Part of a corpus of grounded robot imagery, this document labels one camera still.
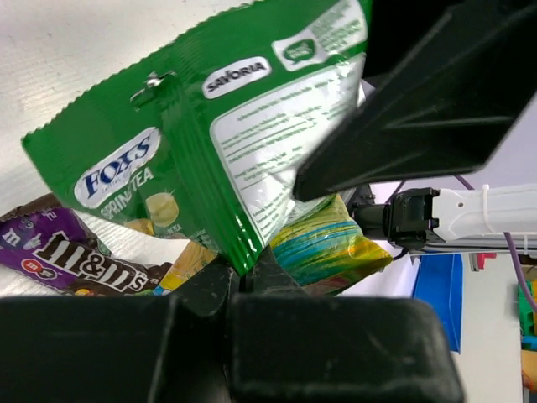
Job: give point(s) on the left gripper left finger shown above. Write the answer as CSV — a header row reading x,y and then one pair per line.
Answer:
x,y
118,349

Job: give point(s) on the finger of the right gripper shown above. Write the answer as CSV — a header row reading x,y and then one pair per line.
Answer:
x,y
451,78

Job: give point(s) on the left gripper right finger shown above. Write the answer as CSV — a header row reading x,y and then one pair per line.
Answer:
x,y
283,345

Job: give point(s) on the orange chips bag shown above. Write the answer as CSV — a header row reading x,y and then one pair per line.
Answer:
x,y
320,251

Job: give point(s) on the green Fox's candy packet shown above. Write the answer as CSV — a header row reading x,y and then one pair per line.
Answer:
x,y
204,136

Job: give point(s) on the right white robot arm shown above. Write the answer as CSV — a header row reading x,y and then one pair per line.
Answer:
x,y
426,217

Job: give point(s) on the purple M&M's packet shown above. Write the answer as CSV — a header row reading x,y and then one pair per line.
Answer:
x,y
50,244

